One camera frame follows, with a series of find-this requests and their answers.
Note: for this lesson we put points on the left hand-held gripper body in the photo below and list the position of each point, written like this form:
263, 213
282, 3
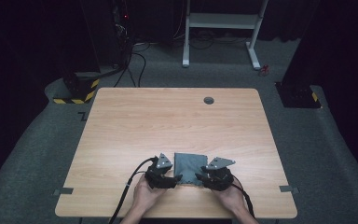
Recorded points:
158, 175

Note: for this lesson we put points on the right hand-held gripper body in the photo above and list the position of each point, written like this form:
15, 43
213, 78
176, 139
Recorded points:
219, 177

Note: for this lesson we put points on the grey cloth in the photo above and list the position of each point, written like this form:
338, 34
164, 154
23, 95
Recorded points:
188, 165

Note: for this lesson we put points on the person's left hand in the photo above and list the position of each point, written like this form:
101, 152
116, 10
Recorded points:
147, 196

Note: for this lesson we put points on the person's right hand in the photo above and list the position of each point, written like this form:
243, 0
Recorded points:
230, 199

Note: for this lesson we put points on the grey tape strip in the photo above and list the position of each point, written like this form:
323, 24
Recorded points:
289, 189
63, 191

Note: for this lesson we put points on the black stand base yellow mark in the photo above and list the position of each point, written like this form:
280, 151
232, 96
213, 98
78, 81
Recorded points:
298, 96

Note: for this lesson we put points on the black yellow striped stand base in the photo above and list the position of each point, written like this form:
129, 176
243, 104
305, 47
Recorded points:
79, 93

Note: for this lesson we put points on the small red floor object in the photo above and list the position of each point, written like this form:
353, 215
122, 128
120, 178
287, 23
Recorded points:
264, 71

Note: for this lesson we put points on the dark equipment rack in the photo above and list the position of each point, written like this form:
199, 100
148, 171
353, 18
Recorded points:
122, 31

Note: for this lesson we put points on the white metal desk frame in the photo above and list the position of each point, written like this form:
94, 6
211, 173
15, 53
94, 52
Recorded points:
220, 21

